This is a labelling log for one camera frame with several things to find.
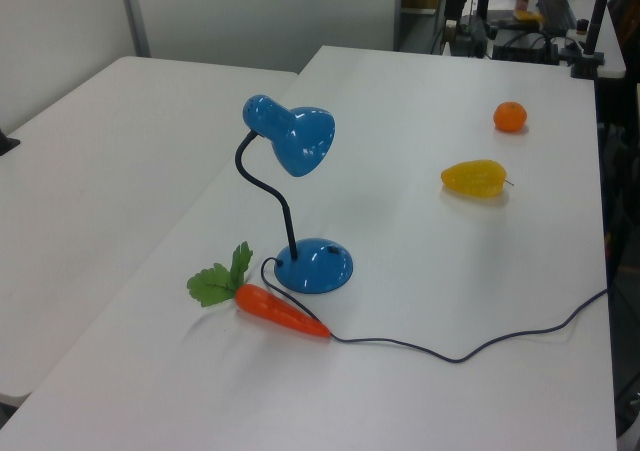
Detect blue desk lamp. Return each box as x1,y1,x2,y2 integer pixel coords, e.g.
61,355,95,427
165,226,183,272
234,93,355,295

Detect black keyboard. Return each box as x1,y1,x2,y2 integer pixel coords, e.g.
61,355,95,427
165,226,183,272
537,0,579,31

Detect orange mandarin fruit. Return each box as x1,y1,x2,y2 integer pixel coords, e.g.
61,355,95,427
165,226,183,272
493,100,529,133

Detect yellow ribbed toy fruit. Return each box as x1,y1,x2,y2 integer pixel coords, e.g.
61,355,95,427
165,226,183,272
440,158,516,198

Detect orange toy carrot green leaves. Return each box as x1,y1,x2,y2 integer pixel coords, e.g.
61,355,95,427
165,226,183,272
186,241,332,341

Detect black clamp foot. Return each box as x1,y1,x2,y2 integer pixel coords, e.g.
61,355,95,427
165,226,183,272
0,128,22,157

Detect black equipment box with cables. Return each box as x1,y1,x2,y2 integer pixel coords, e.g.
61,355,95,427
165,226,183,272
492,30,561,65

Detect black camera pole with clamp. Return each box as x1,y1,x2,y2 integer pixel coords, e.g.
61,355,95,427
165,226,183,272
571,0,614,80

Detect dark blue lamp cable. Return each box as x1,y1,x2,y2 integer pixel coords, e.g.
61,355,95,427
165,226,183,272
258,256,609,365

